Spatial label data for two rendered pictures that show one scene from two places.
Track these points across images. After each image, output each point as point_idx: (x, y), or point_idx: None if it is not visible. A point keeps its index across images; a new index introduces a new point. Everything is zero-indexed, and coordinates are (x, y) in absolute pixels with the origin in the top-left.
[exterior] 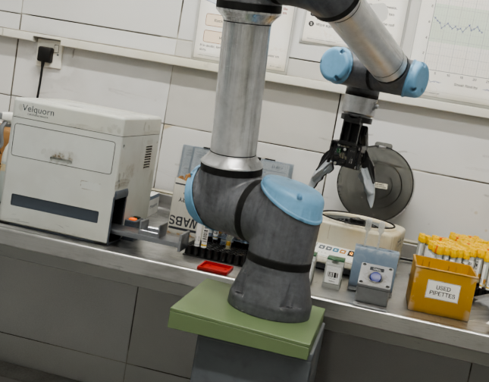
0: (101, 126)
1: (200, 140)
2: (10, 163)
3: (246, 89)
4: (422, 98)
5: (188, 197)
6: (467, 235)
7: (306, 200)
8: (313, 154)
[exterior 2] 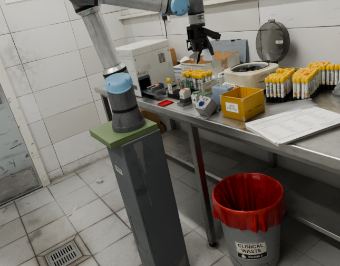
0: (127, 54)
1: None
2: None
3: (95, 41)
4: None
5: None
6: (333, 59)
7: (111, 84)
8: (253, 31)
